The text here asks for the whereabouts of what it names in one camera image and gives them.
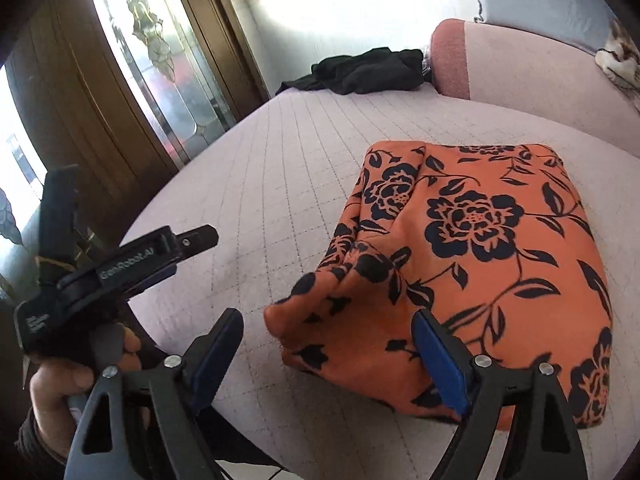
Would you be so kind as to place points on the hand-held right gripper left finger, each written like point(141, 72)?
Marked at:
point(220, 355)

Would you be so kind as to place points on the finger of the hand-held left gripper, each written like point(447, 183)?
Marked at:
point(60, 210)
point(200, 240)

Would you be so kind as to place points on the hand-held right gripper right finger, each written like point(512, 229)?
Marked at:
point(440, 360)

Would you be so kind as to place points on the orange floral garment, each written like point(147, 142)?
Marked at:
point(475, 270)

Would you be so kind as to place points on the person's left forearm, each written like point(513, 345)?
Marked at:
point(40, 440)

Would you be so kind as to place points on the person's left hand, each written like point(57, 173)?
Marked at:
point(55, 385)

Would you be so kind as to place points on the bed with pink quilted cover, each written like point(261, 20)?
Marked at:
point(275, 170)

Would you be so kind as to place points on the wooden cabinet with glass door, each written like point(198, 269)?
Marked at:
point(90, 110)

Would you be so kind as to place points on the black cloth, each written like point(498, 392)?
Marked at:
point(370, 72)

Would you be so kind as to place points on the pink bolster cushion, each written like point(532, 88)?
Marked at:
point(525, 75)

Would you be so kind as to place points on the brown cream printed blanket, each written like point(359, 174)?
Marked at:
point(617, 55)

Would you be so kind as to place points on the grey-blue pillow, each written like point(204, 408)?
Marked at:
point(540, 0)

